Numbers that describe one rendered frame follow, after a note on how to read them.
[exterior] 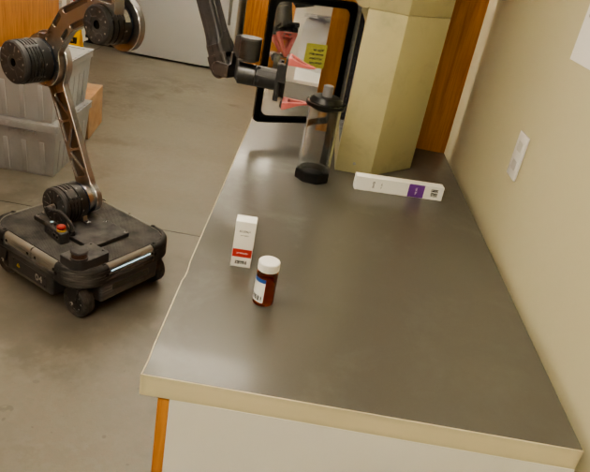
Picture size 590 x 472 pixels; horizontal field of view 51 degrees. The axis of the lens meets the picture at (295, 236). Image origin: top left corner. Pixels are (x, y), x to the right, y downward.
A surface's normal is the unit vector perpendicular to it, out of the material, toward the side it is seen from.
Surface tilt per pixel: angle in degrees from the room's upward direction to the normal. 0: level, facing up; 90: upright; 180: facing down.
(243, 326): 0
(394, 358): 0
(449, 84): 90
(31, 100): 95
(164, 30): 90
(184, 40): 90
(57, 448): 0
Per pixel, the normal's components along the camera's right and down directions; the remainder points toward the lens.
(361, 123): -0.06, 0.45
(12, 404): 0.17, -0.88
